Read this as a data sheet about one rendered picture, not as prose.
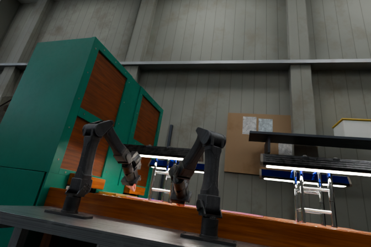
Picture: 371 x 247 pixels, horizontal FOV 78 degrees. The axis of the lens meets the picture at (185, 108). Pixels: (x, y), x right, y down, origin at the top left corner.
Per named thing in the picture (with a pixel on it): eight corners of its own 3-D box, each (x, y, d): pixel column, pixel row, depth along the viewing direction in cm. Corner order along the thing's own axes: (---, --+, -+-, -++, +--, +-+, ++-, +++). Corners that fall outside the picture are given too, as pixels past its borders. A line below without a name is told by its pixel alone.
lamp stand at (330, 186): (353, 252, 107) (341, 156, 124) (305, 243, 114) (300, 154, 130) (340, 246, 124) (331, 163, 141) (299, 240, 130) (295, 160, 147)
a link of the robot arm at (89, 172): (79, 193, 107) (95, 125, 118) (89, 194, 104) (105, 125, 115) (68, 193, 102) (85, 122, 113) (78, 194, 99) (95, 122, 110)
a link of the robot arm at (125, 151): (122, 155, 135) (96, 114, 120) (134, 156, 131) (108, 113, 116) (110, 172, 126) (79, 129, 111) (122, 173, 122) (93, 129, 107)
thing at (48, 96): (49, 172, 129) (95, 36, 165) (-19, 164, 146) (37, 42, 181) (149, 191, 248) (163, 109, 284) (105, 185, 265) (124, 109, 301)
